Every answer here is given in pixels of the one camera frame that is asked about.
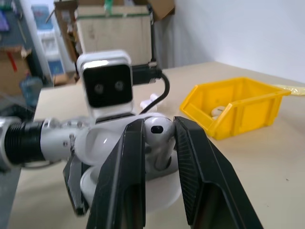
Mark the blue water jug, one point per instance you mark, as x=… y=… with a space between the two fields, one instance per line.
x=31 y=88

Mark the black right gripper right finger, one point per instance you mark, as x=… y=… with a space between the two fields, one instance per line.
x=205 y=171

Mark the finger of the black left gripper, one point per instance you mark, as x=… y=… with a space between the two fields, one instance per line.
x=74 y=183

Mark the white water dispenser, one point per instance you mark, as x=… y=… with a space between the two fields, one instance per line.
x=48 y=35

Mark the white earbud charging case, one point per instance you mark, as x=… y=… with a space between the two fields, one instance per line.
x=218 y=111
x=164 y=190

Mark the large light cardboard box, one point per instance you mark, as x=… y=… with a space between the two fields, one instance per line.
x=114 y=33

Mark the white earbud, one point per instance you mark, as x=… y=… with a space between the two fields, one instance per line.
x=164 y=130
x=152 y=98

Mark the open brown cardboard box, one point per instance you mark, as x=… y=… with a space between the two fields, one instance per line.
x=162 y=7

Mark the yellow plastic bin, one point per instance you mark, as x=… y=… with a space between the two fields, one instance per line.
x=252 y=112

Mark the black metal pole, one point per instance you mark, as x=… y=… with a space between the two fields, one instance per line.
x=153 y=35

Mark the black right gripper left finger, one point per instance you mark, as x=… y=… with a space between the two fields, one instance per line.
x=119 y=181

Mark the brown red-taped cardboard box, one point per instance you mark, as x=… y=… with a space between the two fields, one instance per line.
x=12 y=69

